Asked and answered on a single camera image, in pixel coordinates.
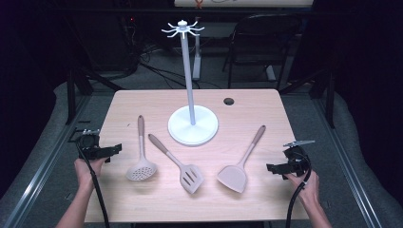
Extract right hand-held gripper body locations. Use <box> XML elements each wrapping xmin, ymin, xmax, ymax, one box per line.
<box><xmin>282</xmin><ymin>140</ymin><xmax>317</xmax><ymax>178</ymax></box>

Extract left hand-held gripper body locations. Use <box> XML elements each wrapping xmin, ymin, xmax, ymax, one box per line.
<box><xmin>75</xmin><ymin>127</ymin><xmax>106</xmax><ymax>161</ymax></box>

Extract beige perforated skimmer spoon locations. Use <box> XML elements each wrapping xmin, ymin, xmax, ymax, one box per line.
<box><xmin>125</xmin><ymin>114</ymin><xmax>159</xmax><ymax>182</ymax></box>

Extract beige solid spatula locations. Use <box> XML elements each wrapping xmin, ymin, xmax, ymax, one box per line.
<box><xmin>216</xmin><ymin>124</ymin><xmax>267</xmax><ymax>195</ymax></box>

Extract beige slotted spatula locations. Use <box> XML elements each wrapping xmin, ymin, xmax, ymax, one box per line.
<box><xmin>147</xmin><ymin>132</ymin><xmax>205</xmax><ymax>196</ymax></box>

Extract white utensil rack stand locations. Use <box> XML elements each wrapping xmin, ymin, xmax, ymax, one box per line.
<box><xmin>161</xmin><ymin>19</ymin><xmax>220</xmax><ymax>147</ymax></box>

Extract person's left hand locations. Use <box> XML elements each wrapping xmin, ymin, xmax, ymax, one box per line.
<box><xmin>73</xmin><ymin>156</ymin><xmax>107</xmax><ymax>192</ymax></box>

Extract person's right hand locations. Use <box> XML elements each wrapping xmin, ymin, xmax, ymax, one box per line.
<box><xmin>282</xmin><ymin>169</ymin><xmax>321</xmax><ymax>207</ymax></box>

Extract short white stand foot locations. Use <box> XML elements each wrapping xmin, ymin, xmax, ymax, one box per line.
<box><xmin>264</xmin><ymin>65</ymin><xmax>278</xmax><ymax>83</ymax></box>

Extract white metal stand leg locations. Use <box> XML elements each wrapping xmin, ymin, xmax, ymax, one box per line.
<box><xmin>191</xmin><ymin>17</ymin><xmax>204</xmax><ymax>82</ymax></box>

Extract black folding chair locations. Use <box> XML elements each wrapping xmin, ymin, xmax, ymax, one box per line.
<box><xmin>221</xmin><ymin>12</ymin><xmax>302</xmax><ymax>91</ymax></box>

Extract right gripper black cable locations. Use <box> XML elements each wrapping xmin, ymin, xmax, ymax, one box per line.
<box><xmin>285</xmin><ymin>151</ymin><xmax>314</xmax><ymax>228</ymax></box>

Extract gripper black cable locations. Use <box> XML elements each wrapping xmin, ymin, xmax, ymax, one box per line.
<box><xmin>285</xmin><ymin>151</ymin><xmax>314</xmax><ymax>228</ymax></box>
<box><xmin>75</xmin><ymin>142</ymin><xmax>111</xmax><ymax>228</ymax></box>

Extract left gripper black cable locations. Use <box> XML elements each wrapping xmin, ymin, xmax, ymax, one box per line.
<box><xmin>75</xmin><ymin>142</ymin><xmax>111</xmax><ymax>228</ymax></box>

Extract aluminium floor rail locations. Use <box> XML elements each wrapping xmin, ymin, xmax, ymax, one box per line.
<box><xmin>2</xmin><ymin>94</ymin><xmax>93</xmax><ymax>228</ymax></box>
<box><xmin>312</xmin><ymin>94</ymin><xmax>385</xmax><ymax>228</ymax></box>

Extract black metal frame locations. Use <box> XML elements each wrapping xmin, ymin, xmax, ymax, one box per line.
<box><xmin>278</xmin><ymin>66</ymin><xmax>337</xmax><ymax>129</ymax></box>
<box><xmin>64</xmin><ymin>66</ymin><xmax>125</xmax><ymax>125</ymax></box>

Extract black floor cables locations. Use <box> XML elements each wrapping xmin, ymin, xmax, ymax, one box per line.
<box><xmin>120</xmin><ymin>17</ymin><xmax>223</xmax><ymax>91</ymax></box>

